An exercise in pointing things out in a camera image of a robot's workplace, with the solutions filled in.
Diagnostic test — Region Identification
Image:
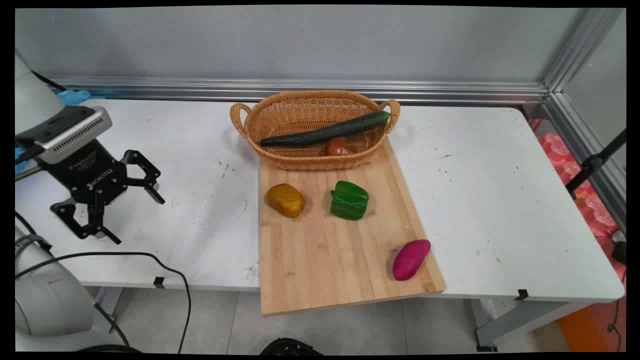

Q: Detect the thin black wall cable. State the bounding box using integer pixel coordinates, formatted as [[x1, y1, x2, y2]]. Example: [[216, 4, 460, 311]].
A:
[[606, 270, 627, 352]]

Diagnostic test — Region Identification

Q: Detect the black tripod stand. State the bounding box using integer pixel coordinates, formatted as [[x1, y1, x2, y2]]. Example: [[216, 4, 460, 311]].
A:
[[565, 129, 627, 201]]

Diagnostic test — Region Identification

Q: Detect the grey table leg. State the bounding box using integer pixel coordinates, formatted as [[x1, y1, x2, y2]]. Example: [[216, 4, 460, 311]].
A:
[[474, 299, 593, 352], [90, 287, 124, 332]]

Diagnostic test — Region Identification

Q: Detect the long black floor cable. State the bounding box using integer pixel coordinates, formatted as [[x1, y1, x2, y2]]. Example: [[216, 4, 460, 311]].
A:
[[15, 251, 193, 354]]

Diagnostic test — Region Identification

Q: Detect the aluminium side frame rail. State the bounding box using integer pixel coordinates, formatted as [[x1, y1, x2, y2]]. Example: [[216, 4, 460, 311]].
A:
[[542, 92, 627, 233]]

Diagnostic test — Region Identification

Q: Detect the pink bubble wrap sheet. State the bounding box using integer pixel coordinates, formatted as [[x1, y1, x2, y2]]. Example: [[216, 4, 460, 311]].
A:
[[529, 117, 627, 238]]

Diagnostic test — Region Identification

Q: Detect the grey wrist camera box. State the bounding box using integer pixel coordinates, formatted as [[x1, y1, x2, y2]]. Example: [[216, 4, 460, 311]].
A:
[[15, 105, 114, 165]]

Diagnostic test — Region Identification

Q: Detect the yellow-brown toy potato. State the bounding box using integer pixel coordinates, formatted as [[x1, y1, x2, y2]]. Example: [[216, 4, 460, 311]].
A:
[[266, 183, 307, 219]]

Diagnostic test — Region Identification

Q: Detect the horizontal aluminium frame rail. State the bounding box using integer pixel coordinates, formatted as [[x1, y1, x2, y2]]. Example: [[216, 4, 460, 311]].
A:
[[49, 76, 549, 105]]

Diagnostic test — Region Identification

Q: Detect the black round floor object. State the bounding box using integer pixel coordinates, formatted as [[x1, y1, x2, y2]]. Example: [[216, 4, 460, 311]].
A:
[[259, 337, 325, 356]]

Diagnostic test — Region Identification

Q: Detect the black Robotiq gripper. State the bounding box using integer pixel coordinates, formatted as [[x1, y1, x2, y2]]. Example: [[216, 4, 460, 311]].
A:
[[37, 139, 166, 246]]

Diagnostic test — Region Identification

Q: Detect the green toy bell pepper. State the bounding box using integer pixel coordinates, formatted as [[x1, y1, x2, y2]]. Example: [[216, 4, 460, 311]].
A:
[[329, 180, 370, 221]]

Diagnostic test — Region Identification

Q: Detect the upright aluminium frame post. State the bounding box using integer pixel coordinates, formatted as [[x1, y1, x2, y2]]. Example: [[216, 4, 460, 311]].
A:
[[542, 7, 626, 93]]

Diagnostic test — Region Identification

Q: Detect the woven wicker basket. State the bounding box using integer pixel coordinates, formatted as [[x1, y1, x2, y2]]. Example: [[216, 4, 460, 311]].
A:
[[230, 89, 401, 171]]

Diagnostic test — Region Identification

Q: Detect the wooden cutting board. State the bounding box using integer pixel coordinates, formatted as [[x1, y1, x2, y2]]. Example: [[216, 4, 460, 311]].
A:
[[258, 136, 446, 317]]

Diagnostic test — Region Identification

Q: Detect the brown toy mushroom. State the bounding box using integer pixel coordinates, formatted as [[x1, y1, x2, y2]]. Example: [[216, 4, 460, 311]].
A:
[[325, 136, 352, 157]]

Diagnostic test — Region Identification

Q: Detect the purple toy sweet potato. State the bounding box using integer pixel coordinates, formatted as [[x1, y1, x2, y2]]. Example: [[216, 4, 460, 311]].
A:
[[392, 239, 432, 282]]

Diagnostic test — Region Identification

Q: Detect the grey velcro cable strap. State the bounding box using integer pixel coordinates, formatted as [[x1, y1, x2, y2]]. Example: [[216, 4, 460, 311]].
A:
[[15, 234, 54, 258]]

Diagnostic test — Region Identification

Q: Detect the orange floor mat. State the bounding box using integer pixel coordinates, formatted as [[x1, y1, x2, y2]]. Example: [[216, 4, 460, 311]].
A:
[[556, 295, 627, 352]]

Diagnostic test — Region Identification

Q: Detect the long dark green cucumber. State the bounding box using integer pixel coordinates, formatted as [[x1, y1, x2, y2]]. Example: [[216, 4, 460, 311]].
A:
[[259, 110, 392, 148]]

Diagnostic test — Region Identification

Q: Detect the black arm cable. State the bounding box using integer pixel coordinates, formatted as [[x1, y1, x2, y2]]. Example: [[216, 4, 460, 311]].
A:
[[31, 71, 68, 93], [15, 211, 51, 247]]

